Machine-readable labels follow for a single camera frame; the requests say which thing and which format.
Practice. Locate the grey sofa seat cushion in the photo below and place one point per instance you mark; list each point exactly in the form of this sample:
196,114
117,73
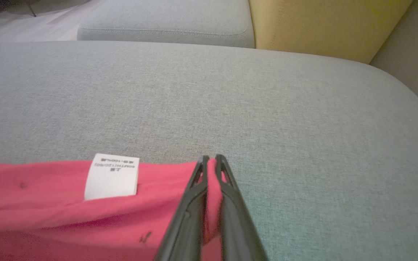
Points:
267,108
165,21

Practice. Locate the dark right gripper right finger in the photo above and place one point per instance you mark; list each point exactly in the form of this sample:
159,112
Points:
236,224

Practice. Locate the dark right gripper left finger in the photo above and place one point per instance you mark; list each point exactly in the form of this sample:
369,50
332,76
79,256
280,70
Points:
191,217

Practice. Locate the yellow sofa back cushion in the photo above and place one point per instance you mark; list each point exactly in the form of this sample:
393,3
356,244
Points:
321,25

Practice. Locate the red Bulls jersey white sleeves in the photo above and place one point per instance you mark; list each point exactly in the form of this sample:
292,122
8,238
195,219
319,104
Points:
49,217

